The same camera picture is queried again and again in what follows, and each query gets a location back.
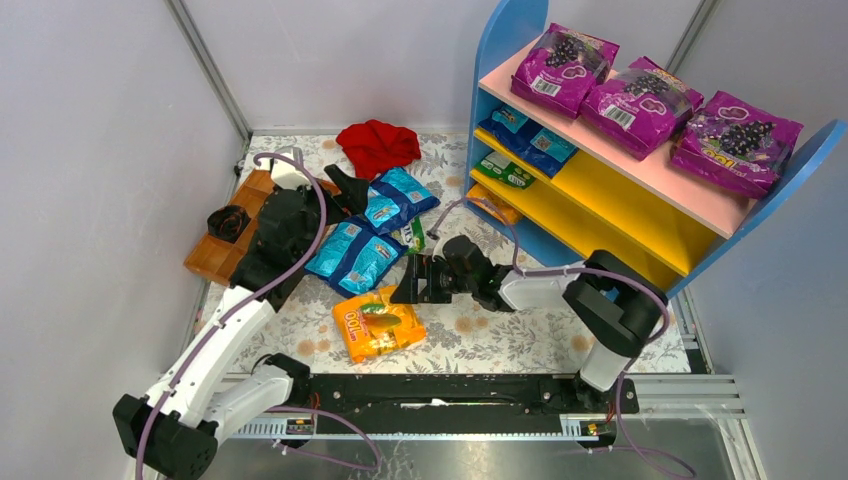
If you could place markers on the black round object on tray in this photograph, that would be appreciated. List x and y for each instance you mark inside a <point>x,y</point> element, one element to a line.
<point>228,223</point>

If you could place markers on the blue candy bag on shelf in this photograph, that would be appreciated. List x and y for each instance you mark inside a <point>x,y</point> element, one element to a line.
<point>528,140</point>

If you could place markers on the blue candy bag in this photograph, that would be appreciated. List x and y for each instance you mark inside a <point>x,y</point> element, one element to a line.
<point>354,259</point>
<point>528,140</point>
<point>395,198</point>

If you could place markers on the purple grape candy bag left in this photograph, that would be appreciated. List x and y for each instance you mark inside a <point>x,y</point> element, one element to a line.
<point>562,68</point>

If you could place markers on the purple grape candy bag middle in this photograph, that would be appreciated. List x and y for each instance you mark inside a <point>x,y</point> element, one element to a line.
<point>641,107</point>

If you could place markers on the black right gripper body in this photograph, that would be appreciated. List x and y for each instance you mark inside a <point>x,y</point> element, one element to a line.
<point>428,278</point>

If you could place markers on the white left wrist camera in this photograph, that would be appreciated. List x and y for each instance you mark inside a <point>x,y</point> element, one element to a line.
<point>285,175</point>

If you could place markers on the green white Fox's candy bag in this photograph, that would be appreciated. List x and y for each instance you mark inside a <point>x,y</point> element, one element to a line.
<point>411,236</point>

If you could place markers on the purple grape candy bag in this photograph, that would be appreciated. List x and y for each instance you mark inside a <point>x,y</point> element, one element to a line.
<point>641,107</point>
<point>562,68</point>
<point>734,145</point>

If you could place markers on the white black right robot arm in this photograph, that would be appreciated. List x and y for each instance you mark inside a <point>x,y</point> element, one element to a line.
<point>622,309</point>

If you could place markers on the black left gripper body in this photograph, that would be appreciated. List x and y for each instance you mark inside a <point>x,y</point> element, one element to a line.
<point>332,201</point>

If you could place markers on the orange mango candy bag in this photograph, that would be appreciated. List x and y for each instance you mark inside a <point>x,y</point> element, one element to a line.
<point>484,199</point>
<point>371,325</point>

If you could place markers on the red cloth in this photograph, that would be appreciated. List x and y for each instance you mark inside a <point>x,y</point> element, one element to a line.
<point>374,147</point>

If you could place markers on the floral table mat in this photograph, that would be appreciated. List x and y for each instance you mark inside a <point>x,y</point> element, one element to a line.
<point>461,337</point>

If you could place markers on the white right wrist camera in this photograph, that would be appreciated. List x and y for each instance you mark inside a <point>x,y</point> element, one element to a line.
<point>438,249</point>

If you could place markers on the blue yellow pink shelf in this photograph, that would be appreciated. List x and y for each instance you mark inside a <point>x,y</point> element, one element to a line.
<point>663,223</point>

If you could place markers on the orange wooden divided tray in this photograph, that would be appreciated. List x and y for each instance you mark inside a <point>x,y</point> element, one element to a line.
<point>269,246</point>

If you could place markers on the purple grape candy bag right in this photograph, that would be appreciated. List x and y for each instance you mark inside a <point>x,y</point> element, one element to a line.
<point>734,145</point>

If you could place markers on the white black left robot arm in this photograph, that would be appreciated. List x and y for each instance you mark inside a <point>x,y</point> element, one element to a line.
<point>176,427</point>

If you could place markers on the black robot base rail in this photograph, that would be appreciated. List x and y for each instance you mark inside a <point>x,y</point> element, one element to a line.
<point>448,404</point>

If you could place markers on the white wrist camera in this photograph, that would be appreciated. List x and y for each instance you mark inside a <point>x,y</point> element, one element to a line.
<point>285,175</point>
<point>438,249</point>

